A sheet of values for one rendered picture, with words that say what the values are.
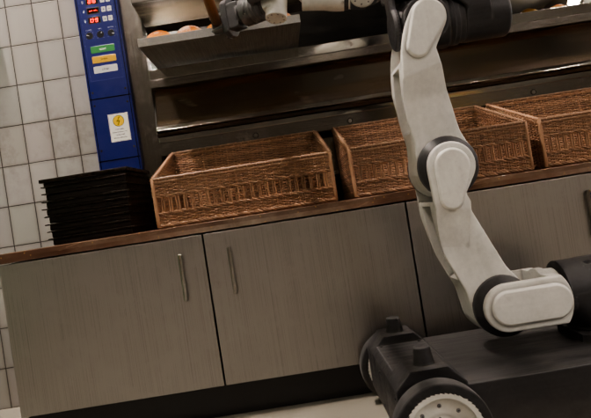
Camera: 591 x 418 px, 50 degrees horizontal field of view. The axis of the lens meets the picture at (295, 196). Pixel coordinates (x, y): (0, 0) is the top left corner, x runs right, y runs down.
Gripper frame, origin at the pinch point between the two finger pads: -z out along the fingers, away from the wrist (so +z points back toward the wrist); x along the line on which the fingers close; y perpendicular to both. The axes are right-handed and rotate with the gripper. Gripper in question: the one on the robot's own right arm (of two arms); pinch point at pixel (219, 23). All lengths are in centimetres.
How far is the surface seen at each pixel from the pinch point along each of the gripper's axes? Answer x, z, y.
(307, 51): 5.4, 4.0, 45.7
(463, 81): 27, 52, 73
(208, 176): 49, 0, -17
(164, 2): -17.7, -29.4, 8.4
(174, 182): 50, -9, -23
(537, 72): 28, 76, 88
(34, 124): 16, -84, -14
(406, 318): 100, 45, 7
